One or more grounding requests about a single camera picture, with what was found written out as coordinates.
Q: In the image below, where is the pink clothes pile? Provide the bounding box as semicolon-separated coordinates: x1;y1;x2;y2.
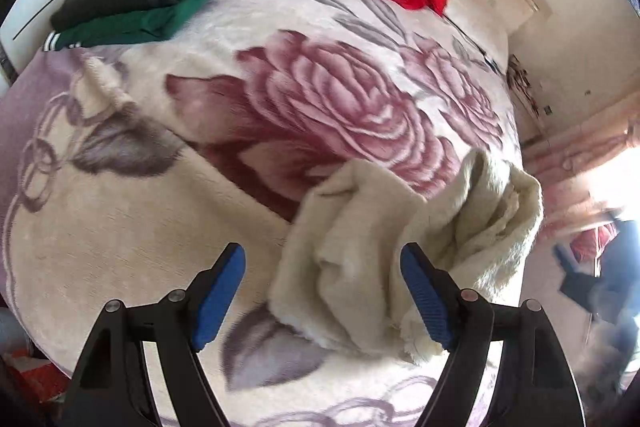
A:
570;224;618;260

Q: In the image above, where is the reddish patterned box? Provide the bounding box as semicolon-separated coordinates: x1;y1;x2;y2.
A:
0;347;68;403

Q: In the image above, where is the floral bed blanket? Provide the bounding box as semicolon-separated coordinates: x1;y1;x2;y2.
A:
0;0;526;427

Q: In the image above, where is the white fuzzy jacket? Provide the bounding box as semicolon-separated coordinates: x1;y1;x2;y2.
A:
267;149;545;365

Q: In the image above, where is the blue clothes pile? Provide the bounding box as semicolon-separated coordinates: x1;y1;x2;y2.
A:
600;219;640;288

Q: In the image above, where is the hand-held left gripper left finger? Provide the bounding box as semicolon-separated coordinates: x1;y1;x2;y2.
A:
60;242;247;427

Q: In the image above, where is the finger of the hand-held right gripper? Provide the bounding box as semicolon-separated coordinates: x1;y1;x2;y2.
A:
552;246;608;308

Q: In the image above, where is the white pillow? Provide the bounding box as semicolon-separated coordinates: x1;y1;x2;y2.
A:
442;0;511;68

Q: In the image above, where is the cluster of small toiletries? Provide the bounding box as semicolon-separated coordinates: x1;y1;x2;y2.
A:
506;54;543;118

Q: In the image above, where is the pink patterned curtain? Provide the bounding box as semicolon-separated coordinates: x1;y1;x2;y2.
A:
522;117;640;233

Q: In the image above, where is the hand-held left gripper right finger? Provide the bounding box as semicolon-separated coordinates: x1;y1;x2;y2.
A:
400;242;586;427

